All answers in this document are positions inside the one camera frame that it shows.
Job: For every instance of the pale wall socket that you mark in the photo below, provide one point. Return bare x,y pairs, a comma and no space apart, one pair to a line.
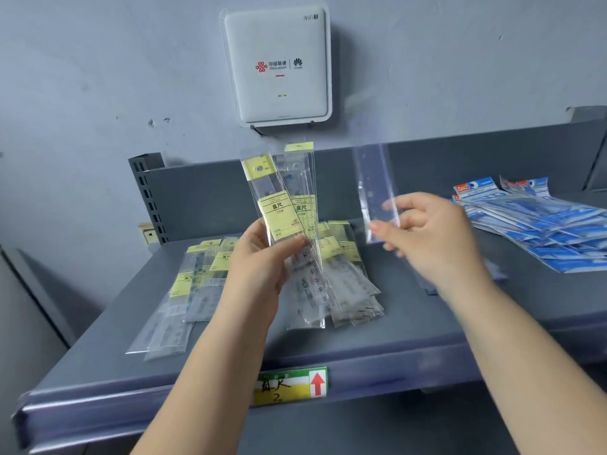
148,233

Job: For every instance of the grey slotted shelf post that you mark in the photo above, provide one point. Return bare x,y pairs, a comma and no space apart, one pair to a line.
593,137
147,198

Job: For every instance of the white wall router box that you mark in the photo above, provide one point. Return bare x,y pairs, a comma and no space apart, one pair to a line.
277,37

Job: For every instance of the pile of blue set-square packets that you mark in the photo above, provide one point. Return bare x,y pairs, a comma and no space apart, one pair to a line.
540,222

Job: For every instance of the bundle of assorted straight rulers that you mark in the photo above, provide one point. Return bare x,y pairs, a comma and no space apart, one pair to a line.
280,213

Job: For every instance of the grey shelf back panel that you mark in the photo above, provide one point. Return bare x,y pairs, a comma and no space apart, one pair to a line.
199,194

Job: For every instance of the green yellow shelf price label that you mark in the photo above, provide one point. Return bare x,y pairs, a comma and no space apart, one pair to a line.
284,390

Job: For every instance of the clear straight ruler packet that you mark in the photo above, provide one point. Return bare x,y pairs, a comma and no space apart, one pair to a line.
374,180

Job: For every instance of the person's left hand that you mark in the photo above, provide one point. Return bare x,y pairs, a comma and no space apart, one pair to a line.
251,279

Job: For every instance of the person's right forearm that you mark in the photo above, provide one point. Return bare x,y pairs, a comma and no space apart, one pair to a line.
531,379

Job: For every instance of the person's left forearm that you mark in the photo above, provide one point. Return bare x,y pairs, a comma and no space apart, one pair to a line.
199,398

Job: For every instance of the grey leaning board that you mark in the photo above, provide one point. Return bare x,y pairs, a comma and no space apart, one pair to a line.
23,336

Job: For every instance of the person's right hand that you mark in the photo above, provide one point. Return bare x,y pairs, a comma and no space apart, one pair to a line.
441,246

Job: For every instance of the pile of clear rulers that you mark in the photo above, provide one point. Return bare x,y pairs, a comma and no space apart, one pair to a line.
180,298

